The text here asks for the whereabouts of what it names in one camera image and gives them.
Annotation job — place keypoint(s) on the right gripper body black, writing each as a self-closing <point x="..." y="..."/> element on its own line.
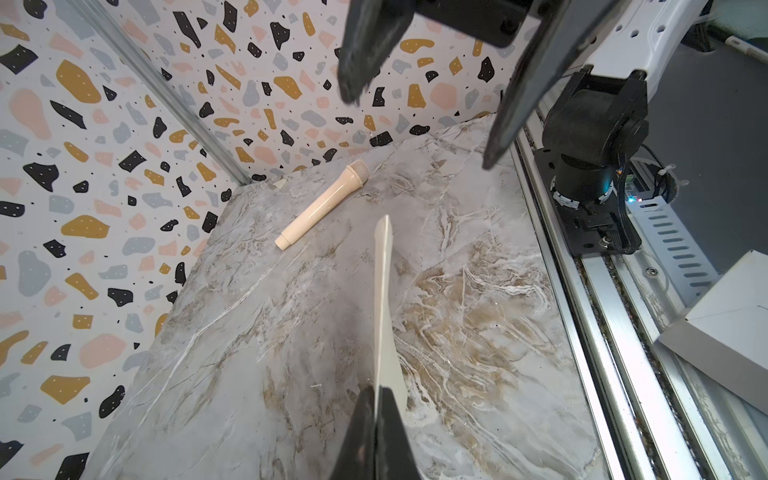
<point x="495" y="22"/>

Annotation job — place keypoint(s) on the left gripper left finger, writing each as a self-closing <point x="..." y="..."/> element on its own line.
<point x="356" y="458"/>

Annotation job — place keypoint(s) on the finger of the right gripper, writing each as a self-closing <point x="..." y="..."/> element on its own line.
<point x="566" y="29"/>
<point x="372" y="30"/>

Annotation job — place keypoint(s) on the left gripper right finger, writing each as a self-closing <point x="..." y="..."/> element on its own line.
<point x="394" y="459"/>

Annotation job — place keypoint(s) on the cream yellow envelope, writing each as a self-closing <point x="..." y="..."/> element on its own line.
<point x="387" y="368"/>

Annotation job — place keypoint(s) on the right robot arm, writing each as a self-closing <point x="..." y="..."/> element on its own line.
<point x="610" y="55"/>

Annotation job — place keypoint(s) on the small circuit board right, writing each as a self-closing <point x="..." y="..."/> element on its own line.
<point x="638" y="190"/>

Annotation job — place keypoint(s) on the wooden stamp handle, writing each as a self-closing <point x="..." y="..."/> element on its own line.
<point x="352" y="178"/>

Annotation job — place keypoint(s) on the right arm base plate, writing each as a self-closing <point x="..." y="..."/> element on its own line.
<point x="587" y="205"/>

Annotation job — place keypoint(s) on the right aluminium corner post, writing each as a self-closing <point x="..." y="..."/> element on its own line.
<point x="100" y="20"/>

